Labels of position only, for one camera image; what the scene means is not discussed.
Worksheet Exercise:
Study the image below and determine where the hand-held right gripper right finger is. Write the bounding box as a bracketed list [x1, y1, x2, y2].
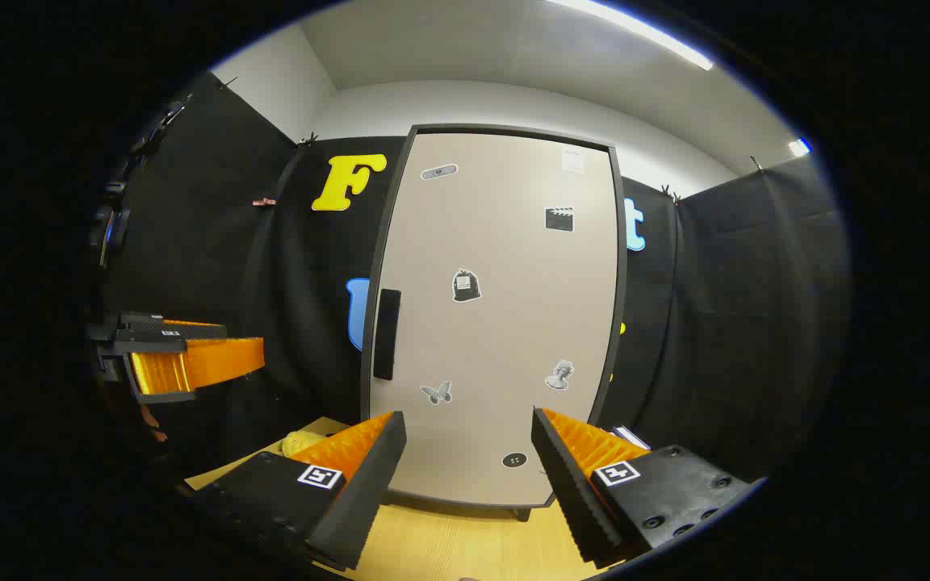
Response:
[530, 406, 759, 568]

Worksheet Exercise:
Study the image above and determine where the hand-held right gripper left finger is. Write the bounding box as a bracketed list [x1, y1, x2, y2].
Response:
[182, 410, 408, 571]

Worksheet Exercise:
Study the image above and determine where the black cabinet door handle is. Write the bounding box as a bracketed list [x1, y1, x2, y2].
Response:
[373, 288, 402, 381]

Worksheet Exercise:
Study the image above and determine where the beige cabinet door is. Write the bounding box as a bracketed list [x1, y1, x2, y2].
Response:
[372, 132, 621, 507]

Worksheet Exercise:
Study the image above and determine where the dark grey cabinet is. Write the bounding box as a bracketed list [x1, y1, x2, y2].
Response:
[358, 123, 629, 522]

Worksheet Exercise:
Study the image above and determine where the yellow toy fruit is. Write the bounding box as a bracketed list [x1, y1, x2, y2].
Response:
[281, 430, 327, 458]

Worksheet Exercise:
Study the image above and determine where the black backdrop cloth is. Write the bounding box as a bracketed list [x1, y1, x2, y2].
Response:
[98, 71, 852, 485]

